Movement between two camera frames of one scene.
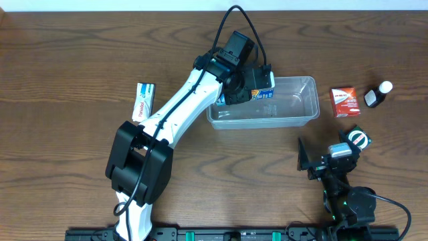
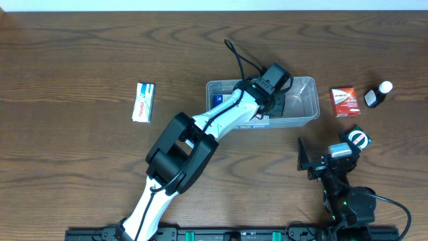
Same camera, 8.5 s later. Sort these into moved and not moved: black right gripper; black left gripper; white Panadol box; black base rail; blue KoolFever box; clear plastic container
Moved: blue KoolFever box; black left gripper
Not moved: clear plastic container; black base rail; black right gripper; white Panadol box
